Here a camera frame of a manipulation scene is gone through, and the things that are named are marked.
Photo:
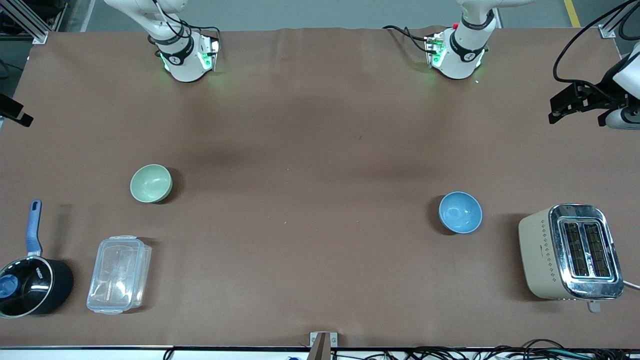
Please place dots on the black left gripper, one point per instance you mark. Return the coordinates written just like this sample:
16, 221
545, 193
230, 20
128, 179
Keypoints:
598, 96

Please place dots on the green bowl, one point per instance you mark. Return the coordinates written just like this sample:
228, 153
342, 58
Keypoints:
151, 183

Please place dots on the blue bowl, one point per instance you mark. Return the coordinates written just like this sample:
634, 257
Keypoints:
460, 212

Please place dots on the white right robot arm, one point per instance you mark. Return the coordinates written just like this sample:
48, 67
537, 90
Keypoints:
182, 65

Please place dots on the beige chrome toaster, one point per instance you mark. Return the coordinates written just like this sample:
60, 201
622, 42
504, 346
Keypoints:
542, 255

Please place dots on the glass lid blue knob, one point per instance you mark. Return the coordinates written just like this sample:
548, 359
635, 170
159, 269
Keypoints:
30, 286

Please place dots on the clear plastic food container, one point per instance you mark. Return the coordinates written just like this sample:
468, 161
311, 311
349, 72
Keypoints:
119, 275

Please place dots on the brown table cover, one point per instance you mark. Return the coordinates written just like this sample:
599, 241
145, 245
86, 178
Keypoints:
310, 125

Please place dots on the aluminium frame profile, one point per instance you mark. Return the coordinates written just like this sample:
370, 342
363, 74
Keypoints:
31, 27
608, 31

